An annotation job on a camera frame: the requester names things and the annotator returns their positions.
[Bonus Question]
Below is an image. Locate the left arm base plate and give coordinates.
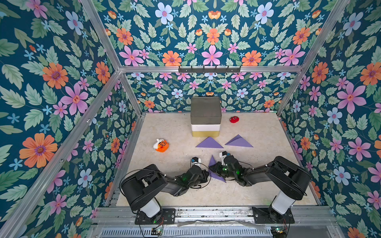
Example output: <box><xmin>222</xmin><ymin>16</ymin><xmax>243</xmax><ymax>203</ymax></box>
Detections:
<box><xmin>135</xmin><ymin>208</ymin><xmax>176</xmax><ymax>226</ymax></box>

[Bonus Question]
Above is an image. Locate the grey white yellow stacked box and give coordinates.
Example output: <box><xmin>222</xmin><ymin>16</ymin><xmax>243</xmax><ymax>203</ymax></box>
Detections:
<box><xmin>190</xmin><ymin>97</ymin><xmax>222</xmax><ymax>137</ymax></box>

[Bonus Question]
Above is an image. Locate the white ventilation grille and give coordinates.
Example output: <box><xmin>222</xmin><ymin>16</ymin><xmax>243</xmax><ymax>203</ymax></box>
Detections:
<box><xmin>100</xmin><ymin>227</ymin><xmax>273</xmax><ymax>238</ymax></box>

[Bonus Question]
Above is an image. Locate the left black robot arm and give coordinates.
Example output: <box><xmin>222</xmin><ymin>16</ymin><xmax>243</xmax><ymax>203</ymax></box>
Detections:
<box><xmin>119</xmin><ymin>164</ymin><xmax>210</xmax><ymax>219</ymax></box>

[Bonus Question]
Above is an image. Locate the small red toy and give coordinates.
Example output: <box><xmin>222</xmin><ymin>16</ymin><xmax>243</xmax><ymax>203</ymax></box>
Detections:
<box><xmin>229</xmin><ymin>116</ymin><xmax>240</xmax><ymax>124</ymax></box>

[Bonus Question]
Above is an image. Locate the purple paper square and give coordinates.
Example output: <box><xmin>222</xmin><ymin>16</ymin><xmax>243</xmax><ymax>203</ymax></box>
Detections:
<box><xmin>225</xmin><ymin>134</ymin><xmax>253</xmax><ymax>148</ymax></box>
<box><xmin>196</xmin><ymin>137</ymin><xmax>223</xmax><ymax>149</ymax></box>
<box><xmin>208</xmin><ymin>156</ymin><xmax>226</xmax><ymax>183</ymax></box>

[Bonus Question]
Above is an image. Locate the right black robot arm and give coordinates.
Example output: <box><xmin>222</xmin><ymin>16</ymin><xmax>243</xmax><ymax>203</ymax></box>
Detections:
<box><xmin>209</xmin><ymin>151</ymin><xmax>312</xmax><ymax>215</ymax></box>

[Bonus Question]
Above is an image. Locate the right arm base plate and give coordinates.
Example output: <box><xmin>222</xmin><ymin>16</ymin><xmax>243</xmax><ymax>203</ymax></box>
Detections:
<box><xmin>252</xmin><ymin>206</ymin><xmax>295</xmax><ymax>224</ymax></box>

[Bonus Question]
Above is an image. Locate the grey wall hook rail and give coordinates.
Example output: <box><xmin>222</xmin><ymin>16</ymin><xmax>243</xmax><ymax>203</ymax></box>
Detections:
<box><xmin>178</xmin><ymin>66</ymin><xmax>241</xmax><ymax>74</ymax></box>

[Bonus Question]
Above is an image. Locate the orange tiger plush toy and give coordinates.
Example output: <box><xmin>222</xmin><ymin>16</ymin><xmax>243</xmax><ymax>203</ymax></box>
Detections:
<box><xmin>153</xmin><ymin>139</ymin><xmax>169</xmax><ymax>153</ymax></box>

